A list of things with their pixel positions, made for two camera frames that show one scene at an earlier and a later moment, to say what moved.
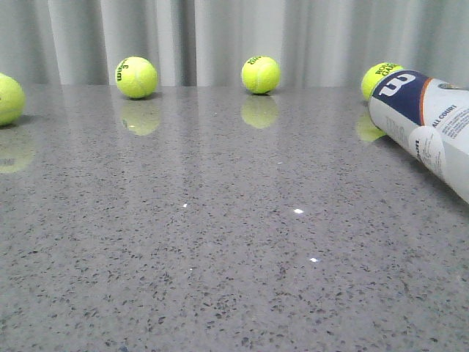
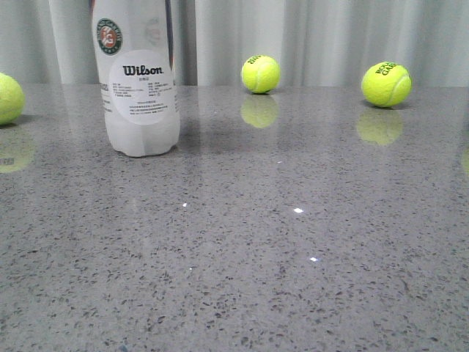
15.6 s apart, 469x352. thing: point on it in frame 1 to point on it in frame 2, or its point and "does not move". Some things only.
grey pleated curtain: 205,43 does not move
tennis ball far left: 12,100 does not move
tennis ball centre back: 260,75 does not move
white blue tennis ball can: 430,117 to 134,43
